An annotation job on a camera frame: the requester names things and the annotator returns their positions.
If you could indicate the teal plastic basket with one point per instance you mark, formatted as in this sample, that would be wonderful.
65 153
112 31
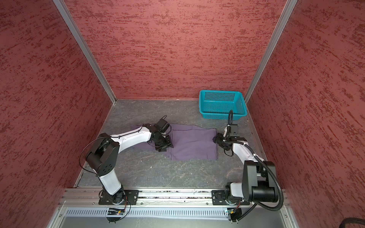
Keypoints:
215 104

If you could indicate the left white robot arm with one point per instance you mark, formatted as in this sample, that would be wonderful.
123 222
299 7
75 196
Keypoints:
105 149

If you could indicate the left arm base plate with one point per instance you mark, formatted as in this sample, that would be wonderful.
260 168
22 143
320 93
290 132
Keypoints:
131 197

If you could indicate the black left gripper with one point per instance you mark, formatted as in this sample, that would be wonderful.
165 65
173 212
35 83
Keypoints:
163 148

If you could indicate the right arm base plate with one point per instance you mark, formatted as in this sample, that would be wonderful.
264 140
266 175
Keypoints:
221 197

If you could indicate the connector board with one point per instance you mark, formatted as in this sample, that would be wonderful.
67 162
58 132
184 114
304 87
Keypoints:
114 214
234 215

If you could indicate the left connector board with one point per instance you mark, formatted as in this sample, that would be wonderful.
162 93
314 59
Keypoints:
114 214

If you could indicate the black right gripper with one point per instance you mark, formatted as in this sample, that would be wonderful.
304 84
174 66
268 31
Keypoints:
218 137

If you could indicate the aluminium corner post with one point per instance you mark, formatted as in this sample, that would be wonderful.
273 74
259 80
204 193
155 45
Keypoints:
66 15
281 23

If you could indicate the purple trousers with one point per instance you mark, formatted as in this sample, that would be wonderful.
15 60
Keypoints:
191 142

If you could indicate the front aluminium rail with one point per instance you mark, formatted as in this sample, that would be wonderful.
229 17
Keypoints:
148 197

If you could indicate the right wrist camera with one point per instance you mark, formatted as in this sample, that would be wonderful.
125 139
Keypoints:
231 130

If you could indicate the left aluminium corner post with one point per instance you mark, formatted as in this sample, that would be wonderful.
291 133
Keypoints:
66 15

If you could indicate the slotted cable duct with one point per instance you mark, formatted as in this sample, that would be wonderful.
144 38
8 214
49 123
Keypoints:
164 213

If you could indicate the right aluminium corner post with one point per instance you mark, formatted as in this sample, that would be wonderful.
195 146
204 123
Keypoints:
281 23

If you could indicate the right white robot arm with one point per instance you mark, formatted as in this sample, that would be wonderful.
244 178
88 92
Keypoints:
259 183

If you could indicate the right connector board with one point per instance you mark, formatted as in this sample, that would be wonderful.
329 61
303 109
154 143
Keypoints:
234 215

